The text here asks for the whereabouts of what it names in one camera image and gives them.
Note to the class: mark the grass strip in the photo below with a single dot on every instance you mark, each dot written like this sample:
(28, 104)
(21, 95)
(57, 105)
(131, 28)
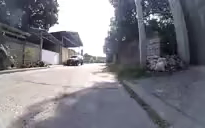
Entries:
(125, 70)

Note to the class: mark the parked car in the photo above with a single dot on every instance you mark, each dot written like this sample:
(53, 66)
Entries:
(74, 60)

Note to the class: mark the grey asphalt road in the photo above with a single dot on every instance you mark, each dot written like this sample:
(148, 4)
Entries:
(66, 96)

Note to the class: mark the pile of rubble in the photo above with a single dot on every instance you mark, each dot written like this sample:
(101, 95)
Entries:
(165, 63)

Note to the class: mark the raised concrete kerb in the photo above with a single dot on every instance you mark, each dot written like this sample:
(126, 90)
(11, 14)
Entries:
(16, 70)

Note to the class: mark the grey concrete pavement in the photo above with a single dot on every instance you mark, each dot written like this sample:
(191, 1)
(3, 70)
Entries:
(186, 96)

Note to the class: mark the large dark tree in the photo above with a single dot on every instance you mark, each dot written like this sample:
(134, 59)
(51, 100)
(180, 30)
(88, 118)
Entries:
(26, 13)

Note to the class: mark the grey block wall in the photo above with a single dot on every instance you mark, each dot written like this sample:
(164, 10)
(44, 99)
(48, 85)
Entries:
(153, 46)

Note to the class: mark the trees behind wall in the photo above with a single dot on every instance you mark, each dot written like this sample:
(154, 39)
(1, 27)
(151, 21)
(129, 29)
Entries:
(140, 23)

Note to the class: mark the grey wall with roofs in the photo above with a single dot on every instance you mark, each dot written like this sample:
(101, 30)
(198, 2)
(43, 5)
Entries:
(26, 50)

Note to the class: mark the dark building wall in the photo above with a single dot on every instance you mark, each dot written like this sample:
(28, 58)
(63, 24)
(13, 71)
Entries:
(201, 31)

